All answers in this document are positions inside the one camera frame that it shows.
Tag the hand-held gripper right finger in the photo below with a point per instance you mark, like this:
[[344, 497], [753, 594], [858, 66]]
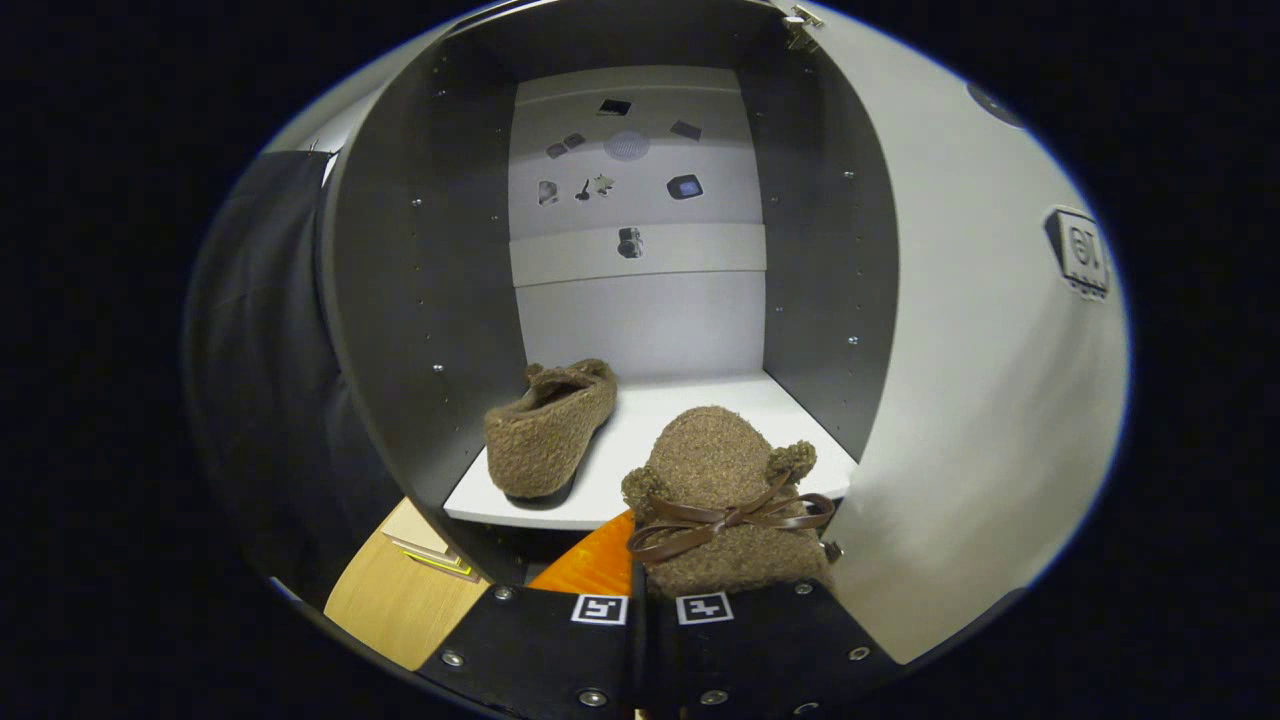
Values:
[[760, 650]]

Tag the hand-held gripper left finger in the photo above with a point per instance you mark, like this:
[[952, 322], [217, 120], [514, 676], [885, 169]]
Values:
[[540, 650]]

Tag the brown fuzzy shoe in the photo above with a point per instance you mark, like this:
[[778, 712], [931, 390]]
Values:
[[550, 430], [710, 450]]

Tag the grey shoe cabinet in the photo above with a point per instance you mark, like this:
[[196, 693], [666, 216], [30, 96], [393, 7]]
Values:
[[420, 300]]

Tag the stack of books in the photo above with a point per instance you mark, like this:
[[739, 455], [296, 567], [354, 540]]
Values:
[[420, 530]]

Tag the black backdrop cloth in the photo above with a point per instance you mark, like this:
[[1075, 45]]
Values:
[[260, 350]]

